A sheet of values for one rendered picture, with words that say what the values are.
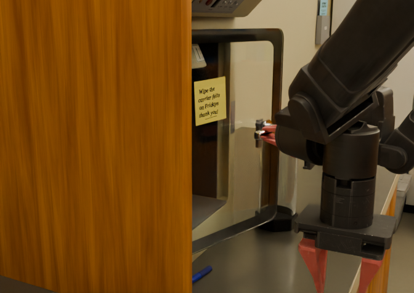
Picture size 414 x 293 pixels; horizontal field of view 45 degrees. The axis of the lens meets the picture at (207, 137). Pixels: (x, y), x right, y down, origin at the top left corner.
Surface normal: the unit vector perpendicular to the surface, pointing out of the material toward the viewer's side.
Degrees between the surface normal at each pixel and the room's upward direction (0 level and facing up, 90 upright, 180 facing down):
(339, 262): 0
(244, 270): 0
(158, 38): 90
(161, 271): 90
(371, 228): 0
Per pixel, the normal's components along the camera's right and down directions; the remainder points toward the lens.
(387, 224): 0.00, -0.97
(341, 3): -0.44, 0.21
